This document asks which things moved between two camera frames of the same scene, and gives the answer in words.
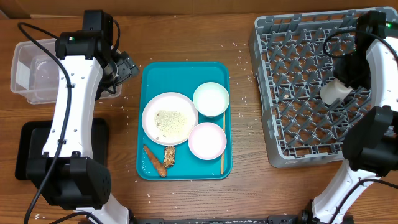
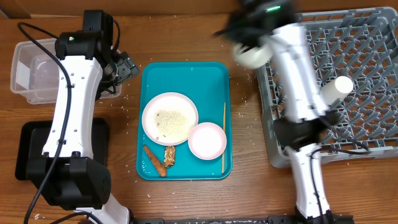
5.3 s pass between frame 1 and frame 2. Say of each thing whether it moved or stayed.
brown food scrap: stayed
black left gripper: stayed
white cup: stayed
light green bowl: moved
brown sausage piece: stayed
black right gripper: moved
